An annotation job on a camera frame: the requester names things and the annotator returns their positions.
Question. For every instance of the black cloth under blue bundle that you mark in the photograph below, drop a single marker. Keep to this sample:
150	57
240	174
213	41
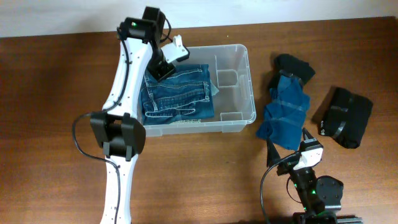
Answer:
291	67

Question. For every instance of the dark blue jeans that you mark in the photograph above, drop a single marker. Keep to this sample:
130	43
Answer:
185	95

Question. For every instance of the black taped clothing bundle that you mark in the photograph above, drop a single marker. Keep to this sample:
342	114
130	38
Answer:
346	118

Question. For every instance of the clear plastic storage bin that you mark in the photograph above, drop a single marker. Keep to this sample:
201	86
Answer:
234	103

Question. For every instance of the blue taped shirt bundle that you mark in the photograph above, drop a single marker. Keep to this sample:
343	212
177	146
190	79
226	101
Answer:
285	115

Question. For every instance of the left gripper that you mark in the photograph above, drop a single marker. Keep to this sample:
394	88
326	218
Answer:
161	71

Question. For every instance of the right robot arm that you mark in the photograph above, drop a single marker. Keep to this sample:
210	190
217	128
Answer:
320	196

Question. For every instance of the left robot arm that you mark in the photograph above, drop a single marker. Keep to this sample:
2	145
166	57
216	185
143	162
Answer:
116	127

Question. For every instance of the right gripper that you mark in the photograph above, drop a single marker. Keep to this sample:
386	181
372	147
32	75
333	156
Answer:
285	166

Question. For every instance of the light blue jeans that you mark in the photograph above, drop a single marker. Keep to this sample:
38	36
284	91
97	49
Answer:
214	91

